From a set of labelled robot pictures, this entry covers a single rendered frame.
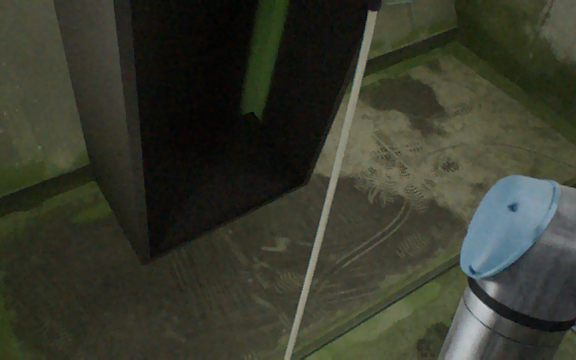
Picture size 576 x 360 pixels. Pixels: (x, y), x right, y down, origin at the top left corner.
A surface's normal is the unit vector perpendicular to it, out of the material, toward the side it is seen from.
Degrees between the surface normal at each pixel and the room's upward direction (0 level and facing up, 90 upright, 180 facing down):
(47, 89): 57
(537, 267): 68
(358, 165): 0
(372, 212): 0
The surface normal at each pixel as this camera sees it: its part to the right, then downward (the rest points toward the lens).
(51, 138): 0.48, 0.18
